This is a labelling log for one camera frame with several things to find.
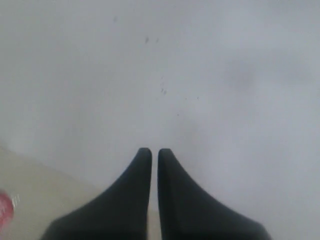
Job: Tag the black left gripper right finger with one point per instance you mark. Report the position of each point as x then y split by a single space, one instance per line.
188 212

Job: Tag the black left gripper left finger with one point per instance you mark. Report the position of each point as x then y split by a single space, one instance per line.
119 213

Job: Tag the clear plastic water bottle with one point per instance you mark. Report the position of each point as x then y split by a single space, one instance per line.
8 204

